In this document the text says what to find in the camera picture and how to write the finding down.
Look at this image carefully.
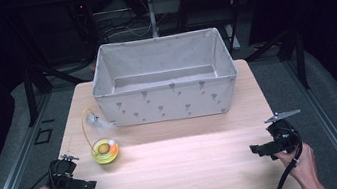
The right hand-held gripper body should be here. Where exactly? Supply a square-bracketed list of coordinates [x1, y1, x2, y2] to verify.
[262, 109, 305, 158]

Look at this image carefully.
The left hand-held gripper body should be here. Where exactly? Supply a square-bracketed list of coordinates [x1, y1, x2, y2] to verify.
[43, 151, 84, 189]

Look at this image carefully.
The person's right hand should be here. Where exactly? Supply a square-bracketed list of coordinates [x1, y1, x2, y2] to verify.
[272, 140, 321, 189]

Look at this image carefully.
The yellow-green feather tumbler cat toy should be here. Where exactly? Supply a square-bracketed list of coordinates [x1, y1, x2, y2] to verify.
[79, 103, 123, 168]

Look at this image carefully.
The grey patterned fabric storage box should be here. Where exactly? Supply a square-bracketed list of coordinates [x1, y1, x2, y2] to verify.
[85, 24, 245, 133]

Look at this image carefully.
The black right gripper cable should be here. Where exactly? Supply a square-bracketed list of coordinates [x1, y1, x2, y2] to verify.
[255, 125, 310, 189]

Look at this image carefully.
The black metal frame stand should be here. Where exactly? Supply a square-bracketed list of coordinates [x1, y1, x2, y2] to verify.
[5, 0, 93, 129]
[240, 13, 312, 98]

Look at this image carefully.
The white floor cable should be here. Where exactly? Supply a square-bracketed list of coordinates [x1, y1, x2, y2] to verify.
[101, 13, 171, 43]

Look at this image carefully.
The white metal post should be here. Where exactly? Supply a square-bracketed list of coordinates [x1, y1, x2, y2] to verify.
[145, 0, 160, 39]

